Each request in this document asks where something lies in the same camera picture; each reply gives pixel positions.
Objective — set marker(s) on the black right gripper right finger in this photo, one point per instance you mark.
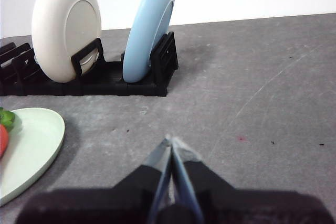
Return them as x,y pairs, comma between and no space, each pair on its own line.
236,205

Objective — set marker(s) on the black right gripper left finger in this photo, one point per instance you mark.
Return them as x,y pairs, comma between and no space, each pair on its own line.
118,203

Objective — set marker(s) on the green plate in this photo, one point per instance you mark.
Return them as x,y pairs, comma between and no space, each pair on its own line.
34,140

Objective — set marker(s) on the orange carrot with green leaves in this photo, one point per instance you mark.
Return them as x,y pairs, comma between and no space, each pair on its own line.
3,134

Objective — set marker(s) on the black plate rack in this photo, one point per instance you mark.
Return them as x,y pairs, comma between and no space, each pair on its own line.
105,85

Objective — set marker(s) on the blue plate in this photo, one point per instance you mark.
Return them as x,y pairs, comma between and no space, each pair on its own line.
144,30

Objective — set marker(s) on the beige plate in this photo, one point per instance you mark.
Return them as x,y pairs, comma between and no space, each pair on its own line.
52,30

